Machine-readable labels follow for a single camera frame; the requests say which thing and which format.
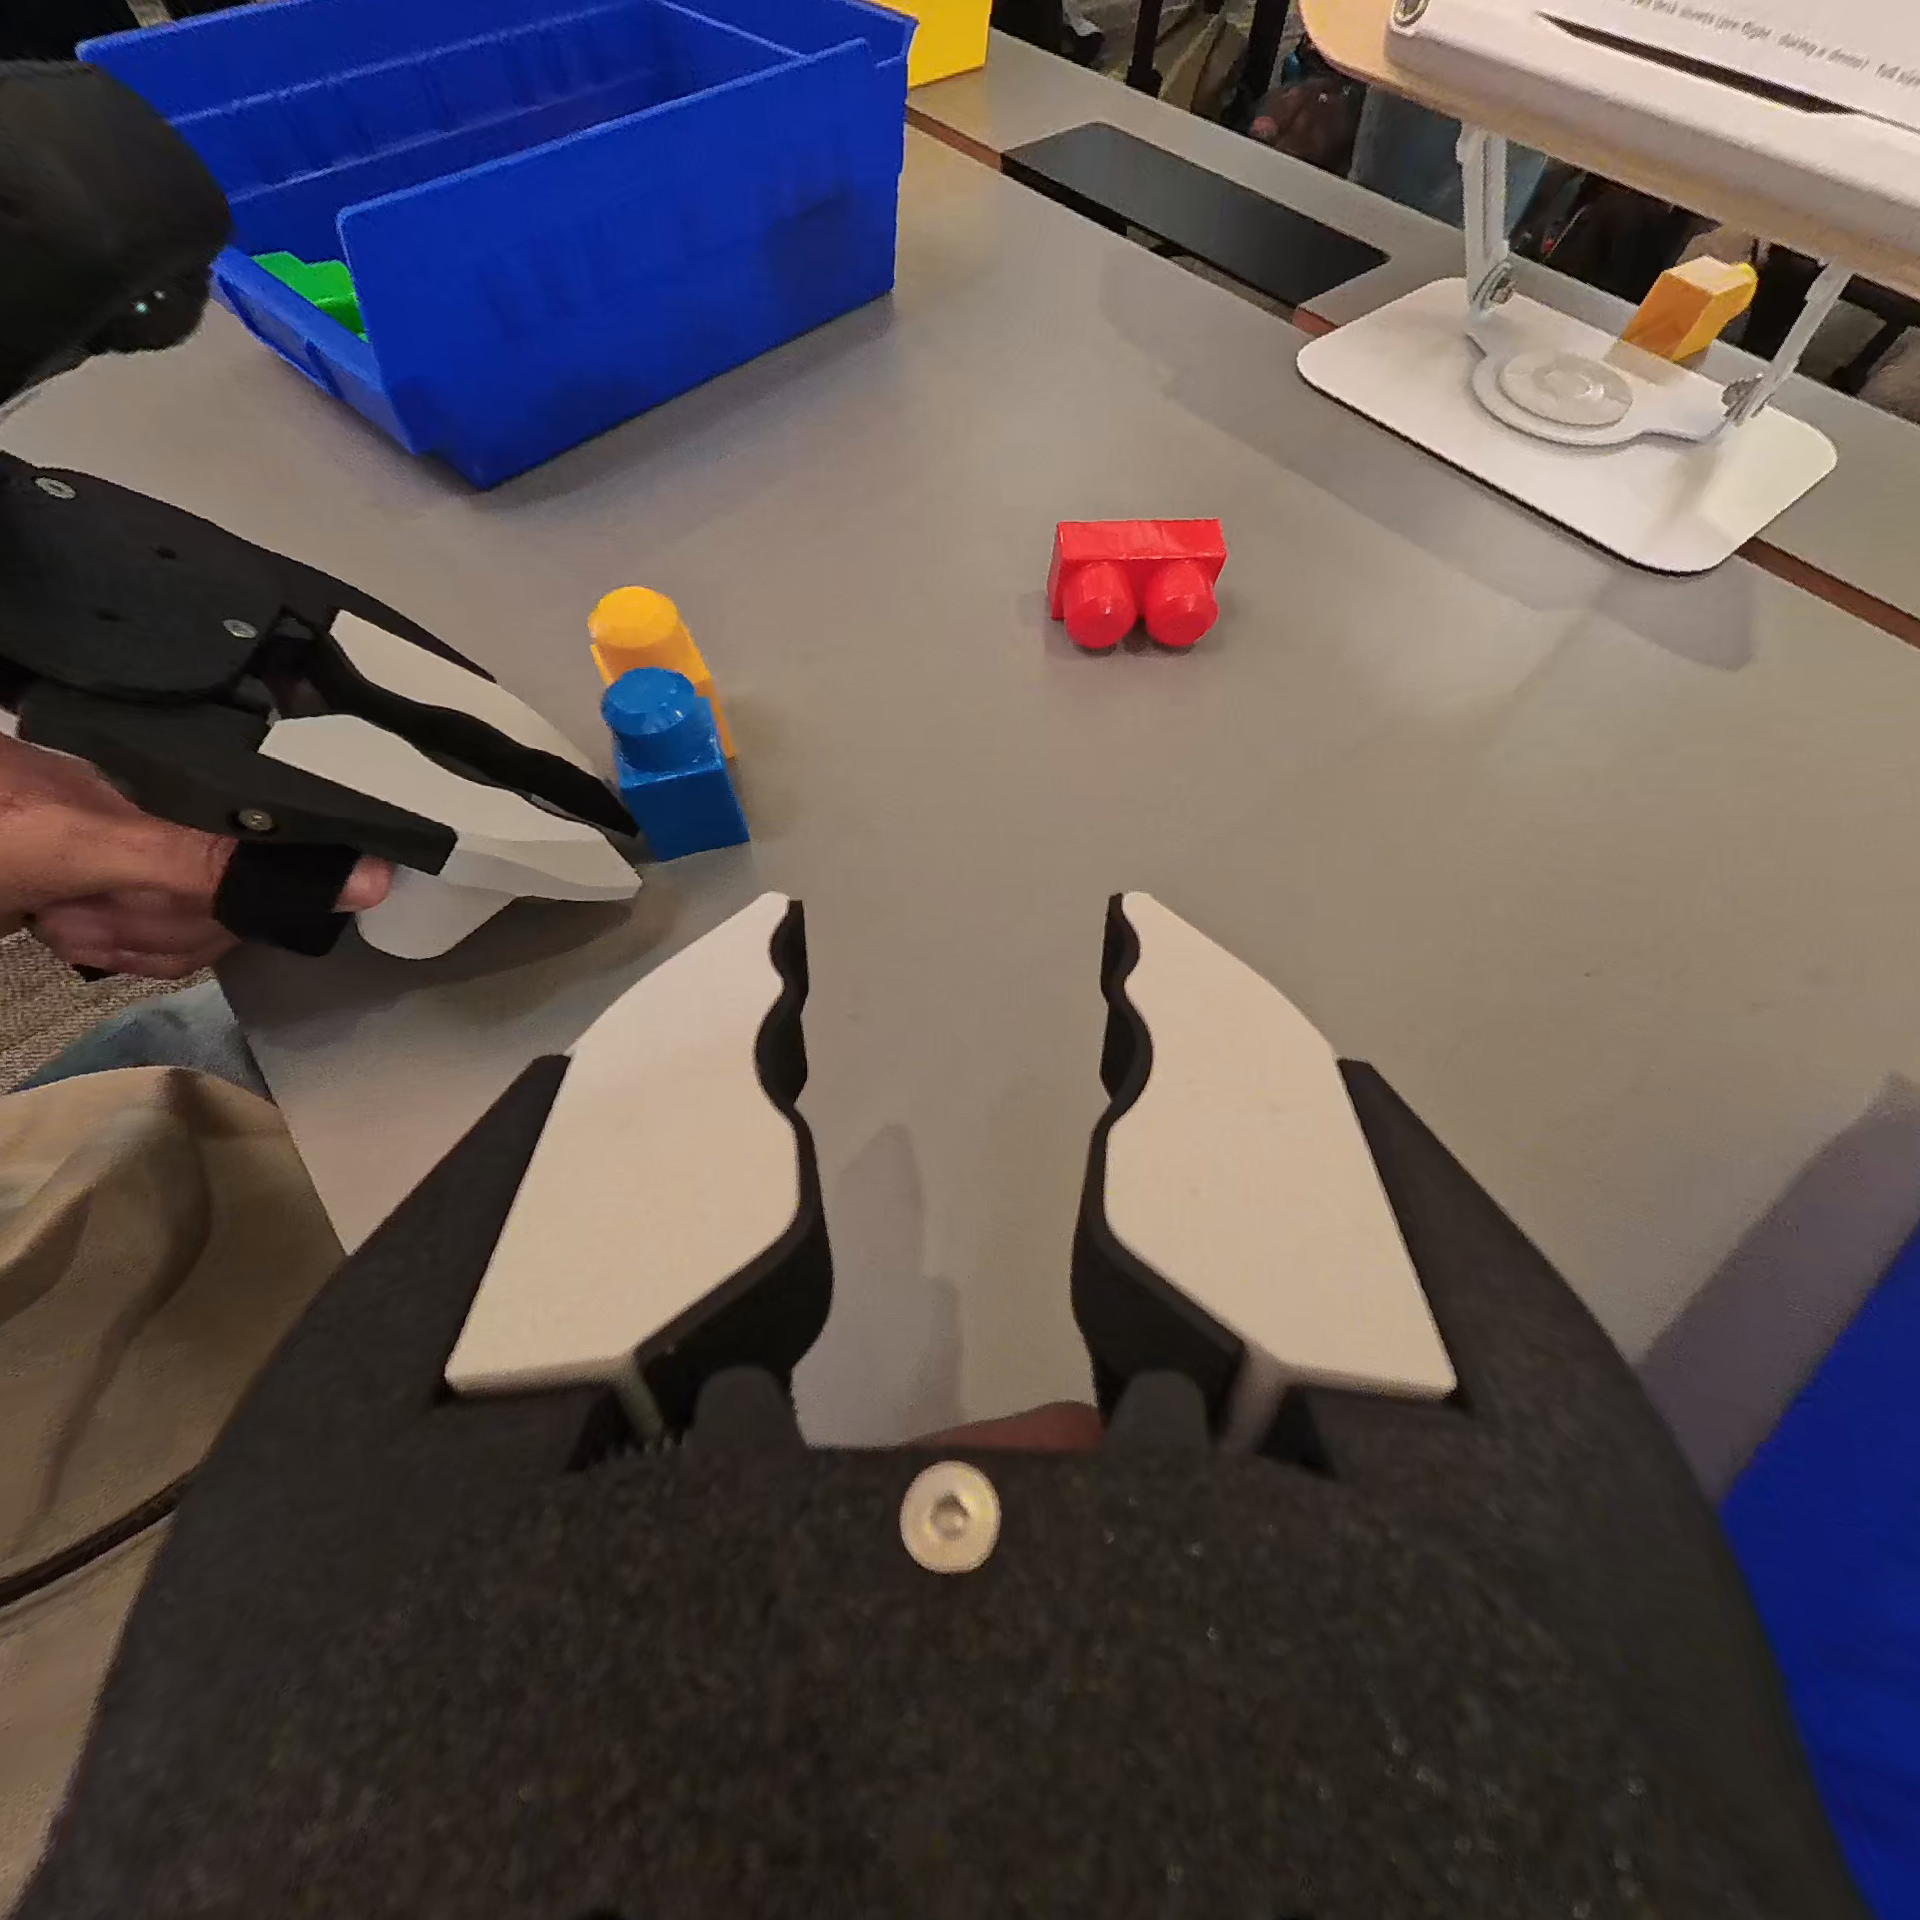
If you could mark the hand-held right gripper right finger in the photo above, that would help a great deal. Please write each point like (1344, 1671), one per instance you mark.
(1260, 1200)

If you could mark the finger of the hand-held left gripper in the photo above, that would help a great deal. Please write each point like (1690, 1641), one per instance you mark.
(510, 856)
(428, 667)

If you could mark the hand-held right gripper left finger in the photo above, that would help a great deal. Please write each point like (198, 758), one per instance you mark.
(645, 1200)

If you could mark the blue single-stud block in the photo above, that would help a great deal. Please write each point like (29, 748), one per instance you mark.
(681, 796)

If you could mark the yellow single-stud block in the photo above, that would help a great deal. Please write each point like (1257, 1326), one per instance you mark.
(645, 629)

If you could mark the red two-stud block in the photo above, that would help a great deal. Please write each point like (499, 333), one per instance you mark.
(1132, 571)

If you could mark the person's left hand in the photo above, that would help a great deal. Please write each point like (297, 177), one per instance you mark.
(89, 869)

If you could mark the green block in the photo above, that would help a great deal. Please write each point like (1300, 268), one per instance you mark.
(315, 284)

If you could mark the blue plastic bin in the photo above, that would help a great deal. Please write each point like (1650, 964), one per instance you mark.
(598, 301)
(1844, 1575)

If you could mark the yellow plastic bin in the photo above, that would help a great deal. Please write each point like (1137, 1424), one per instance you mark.
(945, 38)

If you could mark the white document stand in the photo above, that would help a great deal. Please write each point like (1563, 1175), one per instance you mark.
(1650, 481)

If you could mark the black flat panel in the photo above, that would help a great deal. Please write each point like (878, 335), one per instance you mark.
(1200, 212)

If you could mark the orange plastic piece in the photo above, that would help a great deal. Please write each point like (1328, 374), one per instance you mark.
(1686, 307)

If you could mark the white instruction sheet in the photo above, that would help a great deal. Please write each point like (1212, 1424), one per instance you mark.
(1798, 44)

